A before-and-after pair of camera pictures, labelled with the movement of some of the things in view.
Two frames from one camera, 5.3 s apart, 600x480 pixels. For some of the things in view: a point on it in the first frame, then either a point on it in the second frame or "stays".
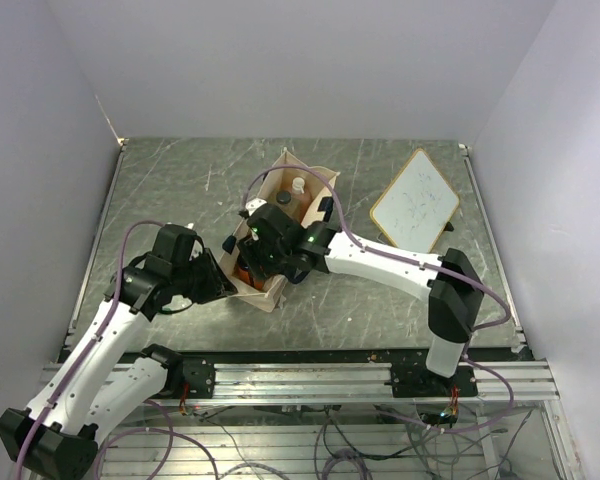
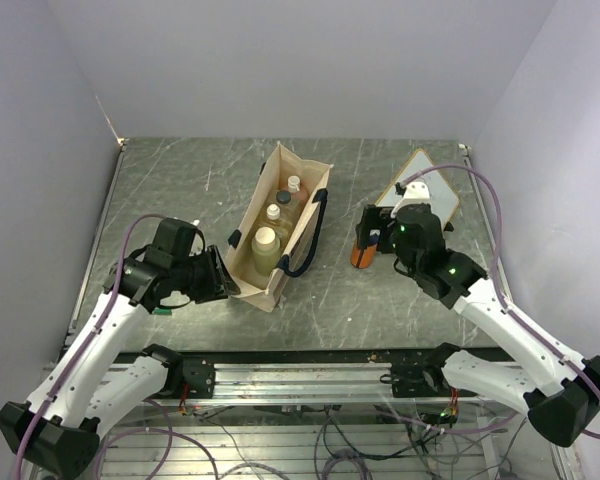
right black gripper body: (264, 260) → (388, 239)
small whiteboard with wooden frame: (417, 205) stays
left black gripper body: (199, 278) stays
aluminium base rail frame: (340, 421) stays
